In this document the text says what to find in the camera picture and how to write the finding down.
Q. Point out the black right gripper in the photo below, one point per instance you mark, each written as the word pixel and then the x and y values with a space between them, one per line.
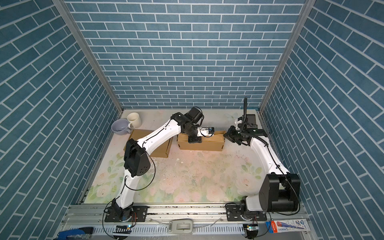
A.
pixel 229 134

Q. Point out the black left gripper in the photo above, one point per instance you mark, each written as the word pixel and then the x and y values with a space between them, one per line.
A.
pixel 195 139

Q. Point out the brown cardboard sheet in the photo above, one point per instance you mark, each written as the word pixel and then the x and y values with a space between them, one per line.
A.
pixel 214 143

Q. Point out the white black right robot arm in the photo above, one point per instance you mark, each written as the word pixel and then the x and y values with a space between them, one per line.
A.
pixel 280 190

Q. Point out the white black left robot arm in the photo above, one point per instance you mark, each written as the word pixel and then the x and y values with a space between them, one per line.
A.
pixel 137 159

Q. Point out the white red blue tube box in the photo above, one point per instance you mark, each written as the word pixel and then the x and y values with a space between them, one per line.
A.
pixel 285 226

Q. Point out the white ceramic mug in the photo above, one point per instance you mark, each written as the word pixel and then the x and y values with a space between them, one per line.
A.
pixel 134 120

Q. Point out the lavender speckled ceramic cup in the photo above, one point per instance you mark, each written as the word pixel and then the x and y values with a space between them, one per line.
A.
pixel 121 127

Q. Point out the blue tool at bottom left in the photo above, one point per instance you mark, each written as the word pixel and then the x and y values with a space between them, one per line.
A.
pixel 75 234

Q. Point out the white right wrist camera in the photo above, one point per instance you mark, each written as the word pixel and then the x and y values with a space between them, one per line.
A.
pixel 238 122

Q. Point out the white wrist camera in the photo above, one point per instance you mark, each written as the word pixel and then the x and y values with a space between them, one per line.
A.
pixel 206 132
pixel 238 122

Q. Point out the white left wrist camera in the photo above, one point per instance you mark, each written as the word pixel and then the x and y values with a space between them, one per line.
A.
pixel 206 132

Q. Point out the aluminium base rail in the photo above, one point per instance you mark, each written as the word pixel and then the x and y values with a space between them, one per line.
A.
pixel 152 220

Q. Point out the grey metal corner post right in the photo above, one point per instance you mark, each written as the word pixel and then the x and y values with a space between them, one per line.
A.
pixel 304 14

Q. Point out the grey metal corner post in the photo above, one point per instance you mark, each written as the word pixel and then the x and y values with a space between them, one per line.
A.
pixel 304 14
pixel 77 34

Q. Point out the grey metal corner post left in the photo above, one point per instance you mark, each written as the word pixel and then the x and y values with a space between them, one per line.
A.
pixel 77 34

